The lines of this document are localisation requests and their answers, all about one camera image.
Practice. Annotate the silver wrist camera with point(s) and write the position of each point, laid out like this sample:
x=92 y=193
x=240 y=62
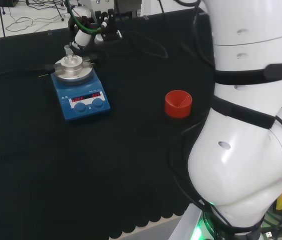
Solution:
x=99 y=38

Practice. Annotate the black box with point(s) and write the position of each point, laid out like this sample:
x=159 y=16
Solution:
x=1 y=2

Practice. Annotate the heater with blue base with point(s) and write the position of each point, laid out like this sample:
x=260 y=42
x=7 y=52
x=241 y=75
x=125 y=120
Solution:
x=81 y=100

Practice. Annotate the black table cloth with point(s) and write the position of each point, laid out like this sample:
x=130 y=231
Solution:
x=81 y=175

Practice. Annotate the clear round-bottom flask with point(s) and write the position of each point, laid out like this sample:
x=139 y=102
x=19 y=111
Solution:
x=71 y=58

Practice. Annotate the red ribbed plastic cup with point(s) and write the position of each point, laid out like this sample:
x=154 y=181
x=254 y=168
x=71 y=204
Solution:
x=178 y=103

